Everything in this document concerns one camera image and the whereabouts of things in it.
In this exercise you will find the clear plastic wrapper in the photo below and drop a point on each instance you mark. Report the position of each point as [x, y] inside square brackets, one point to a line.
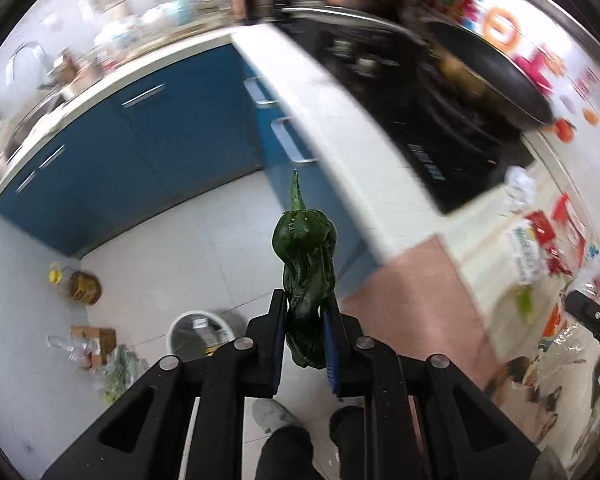
[575, 355]

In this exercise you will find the blue kitchen cabinets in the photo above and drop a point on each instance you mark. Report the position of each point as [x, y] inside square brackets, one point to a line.
[145, 130]

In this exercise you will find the steel faucet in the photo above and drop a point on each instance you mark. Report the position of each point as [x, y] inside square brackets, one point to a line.
[27, 55]

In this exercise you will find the plastic bag of greens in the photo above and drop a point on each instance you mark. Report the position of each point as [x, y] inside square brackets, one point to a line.
[122, 375]

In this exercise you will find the green pepper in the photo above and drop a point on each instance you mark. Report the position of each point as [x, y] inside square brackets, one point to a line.
[305, 260]

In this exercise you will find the white trash bin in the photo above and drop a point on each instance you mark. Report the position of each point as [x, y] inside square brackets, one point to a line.
[195, 330]

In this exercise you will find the light blue bowl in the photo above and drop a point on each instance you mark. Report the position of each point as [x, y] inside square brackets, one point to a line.
[179, 11]

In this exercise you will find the tall dark sauce bottle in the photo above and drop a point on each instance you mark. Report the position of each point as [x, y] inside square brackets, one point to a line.
[245, 2]

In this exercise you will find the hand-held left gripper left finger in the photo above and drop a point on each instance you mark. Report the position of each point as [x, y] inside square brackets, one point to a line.
[278, 355]

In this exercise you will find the yellow cooking oil bottle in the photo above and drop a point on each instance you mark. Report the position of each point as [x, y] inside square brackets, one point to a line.
[80, 285]

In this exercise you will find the white green packet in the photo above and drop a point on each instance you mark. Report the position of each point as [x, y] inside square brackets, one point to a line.
[525, 255]

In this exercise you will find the person's dark clothing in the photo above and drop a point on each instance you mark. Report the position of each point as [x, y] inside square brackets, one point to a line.
[285, 455]

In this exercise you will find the red snack packet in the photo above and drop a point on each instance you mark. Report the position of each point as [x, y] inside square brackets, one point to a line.
[555, 240]

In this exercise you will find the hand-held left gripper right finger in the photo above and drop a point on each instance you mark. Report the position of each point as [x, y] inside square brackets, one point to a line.
[331, 360]

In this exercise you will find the grey slipper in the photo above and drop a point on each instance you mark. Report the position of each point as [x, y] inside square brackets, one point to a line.
[275, 415]

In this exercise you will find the striped pink table cover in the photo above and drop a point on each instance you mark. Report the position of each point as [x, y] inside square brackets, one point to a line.
[430, 300]

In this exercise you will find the black gas stove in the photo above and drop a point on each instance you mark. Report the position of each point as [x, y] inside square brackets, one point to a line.
[405, 110]

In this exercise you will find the brown cardboard box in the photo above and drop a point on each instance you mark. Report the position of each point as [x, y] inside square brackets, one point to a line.
[97, 342]

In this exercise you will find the crumpled white paper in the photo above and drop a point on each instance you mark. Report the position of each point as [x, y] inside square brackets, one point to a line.
[520, 187]

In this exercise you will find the colourful wall sticker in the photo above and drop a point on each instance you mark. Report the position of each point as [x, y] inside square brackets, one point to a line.
[530, 45]

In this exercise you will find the clear crumpled plastic bag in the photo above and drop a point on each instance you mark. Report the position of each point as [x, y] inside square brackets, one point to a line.
[67, 350]

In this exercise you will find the black wok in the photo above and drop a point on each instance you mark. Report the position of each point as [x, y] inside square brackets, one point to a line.
[485, 70]

